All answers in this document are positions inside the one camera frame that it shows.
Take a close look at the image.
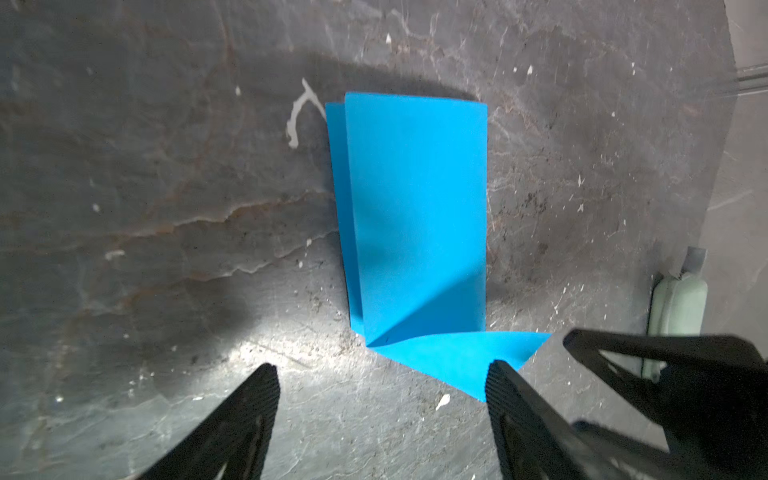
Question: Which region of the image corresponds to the blue square paper sheet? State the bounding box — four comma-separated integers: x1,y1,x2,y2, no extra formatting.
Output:
326,92,547,400

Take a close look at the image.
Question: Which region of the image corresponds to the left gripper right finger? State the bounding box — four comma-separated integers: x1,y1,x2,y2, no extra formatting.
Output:
485,360,612,479

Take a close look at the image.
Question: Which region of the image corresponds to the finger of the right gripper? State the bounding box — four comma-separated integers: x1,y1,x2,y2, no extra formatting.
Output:
563,329,767,479

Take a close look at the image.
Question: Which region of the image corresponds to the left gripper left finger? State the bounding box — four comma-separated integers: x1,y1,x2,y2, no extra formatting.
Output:
139,363,280,479

